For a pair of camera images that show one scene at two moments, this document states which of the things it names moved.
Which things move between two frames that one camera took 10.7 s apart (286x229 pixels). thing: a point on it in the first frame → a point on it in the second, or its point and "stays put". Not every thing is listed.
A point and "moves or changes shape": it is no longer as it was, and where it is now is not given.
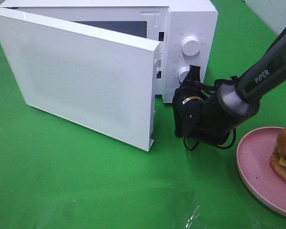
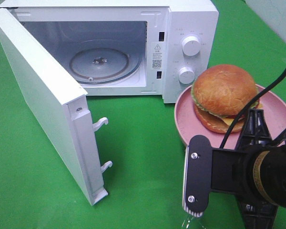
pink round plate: x=255 y=150 moves or changes shape
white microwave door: x=103 y=81 → x=61 y=105
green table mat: x=48 y=172 stays put
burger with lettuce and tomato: x=283 y=160 moves or changes shape
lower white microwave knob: x=181 y=73 stays put
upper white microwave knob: x=190 y=46 stays put
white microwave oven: x=186 y=29 stays put
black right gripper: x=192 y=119 → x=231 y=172
